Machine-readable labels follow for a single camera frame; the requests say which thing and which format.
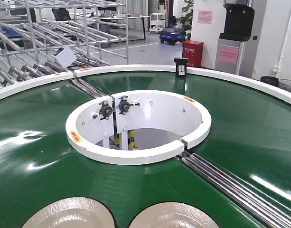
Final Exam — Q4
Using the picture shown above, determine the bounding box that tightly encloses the green potted plant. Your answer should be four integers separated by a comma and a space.
178, 0, 194, 41

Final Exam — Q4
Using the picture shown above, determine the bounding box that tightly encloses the white inner conveyor ring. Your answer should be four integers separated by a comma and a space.
65, 90, 212, 166

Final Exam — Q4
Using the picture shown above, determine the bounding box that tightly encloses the metal roller rack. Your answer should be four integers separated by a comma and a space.
0, 0, 128, 89

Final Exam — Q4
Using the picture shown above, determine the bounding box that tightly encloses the black wall-mounted case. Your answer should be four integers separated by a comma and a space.
219, 4, 254, 42

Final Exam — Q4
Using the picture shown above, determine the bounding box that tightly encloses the blue mobile robot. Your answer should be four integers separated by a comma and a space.
160, 28, 184, 45

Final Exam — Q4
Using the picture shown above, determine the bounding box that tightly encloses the white control box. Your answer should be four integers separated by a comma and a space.
52, 46, 77, 67

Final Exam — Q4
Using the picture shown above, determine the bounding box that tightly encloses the black sensor box on rim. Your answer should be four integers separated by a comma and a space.
174, 57, 188, 78

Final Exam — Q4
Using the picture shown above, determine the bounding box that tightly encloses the cream black-rimmed plate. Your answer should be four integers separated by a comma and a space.
23, 197, 116, 228
129, 202, 218, 228

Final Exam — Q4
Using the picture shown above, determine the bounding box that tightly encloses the red fire cabinet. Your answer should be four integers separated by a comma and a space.
182, 40, 204, 67

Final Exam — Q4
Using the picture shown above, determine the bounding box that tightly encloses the steel conveyor rollers front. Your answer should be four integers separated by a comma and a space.
180, 150, 291, 228

